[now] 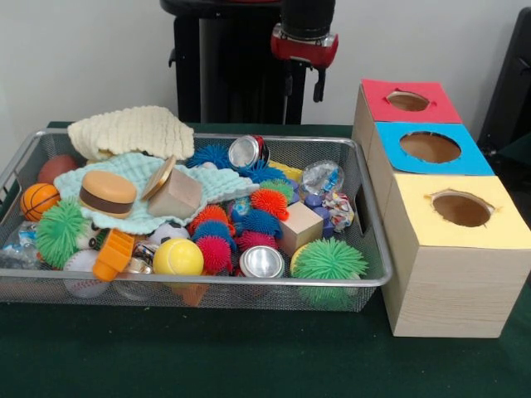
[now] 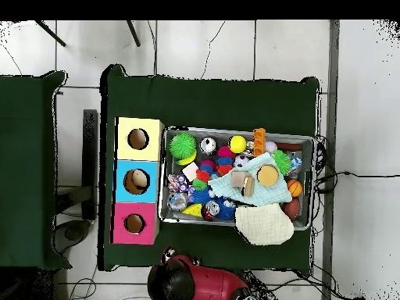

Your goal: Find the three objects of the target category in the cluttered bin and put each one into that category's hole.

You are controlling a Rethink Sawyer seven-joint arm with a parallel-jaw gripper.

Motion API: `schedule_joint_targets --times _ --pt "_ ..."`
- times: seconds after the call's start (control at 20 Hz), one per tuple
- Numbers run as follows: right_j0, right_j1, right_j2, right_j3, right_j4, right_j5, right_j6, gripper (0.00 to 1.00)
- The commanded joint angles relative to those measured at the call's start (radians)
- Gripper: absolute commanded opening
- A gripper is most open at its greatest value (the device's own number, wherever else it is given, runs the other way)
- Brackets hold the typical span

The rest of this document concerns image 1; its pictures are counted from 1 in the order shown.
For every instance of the large green spiky ball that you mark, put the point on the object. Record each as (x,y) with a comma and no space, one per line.
(327,261)

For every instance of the black chair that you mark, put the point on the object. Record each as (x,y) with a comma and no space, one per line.
(510,83)

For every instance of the wooden box with three holes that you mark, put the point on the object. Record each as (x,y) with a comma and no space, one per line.
(452,290)

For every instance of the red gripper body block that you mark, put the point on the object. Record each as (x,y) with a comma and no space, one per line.
(305,51)

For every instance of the cream waffle cloth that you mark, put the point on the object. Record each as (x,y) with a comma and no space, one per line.
(137,130)

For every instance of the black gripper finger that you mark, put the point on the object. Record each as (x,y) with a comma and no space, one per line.
(319,85)
(290,81)

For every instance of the small brown football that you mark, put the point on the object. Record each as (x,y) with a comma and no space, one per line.
(58,169)

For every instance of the orange plastic toy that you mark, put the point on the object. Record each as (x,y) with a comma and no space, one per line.
(113,255)

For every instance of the yellow ball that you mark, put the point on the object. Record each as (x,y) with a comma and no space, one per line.
(178,257)

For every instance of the small orange basketball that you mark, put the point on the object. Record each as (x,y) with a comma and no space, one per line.
(39,202)

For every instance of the dark green tablecloth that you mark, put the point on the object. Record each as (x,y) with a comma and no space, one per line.
(249,352)

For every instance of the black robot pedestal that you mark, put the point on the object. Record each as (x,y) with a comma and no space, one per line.
(232,74)

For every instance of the toy hamburger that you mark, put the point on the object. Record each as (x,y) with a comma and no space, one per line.
(108,194)

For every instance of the light teal waffle cloth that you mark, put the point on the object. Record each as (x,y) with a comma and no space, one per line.
(124,166)

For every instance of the plain wooden block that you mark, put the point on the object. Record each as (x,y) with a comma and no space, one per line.
(178,195)

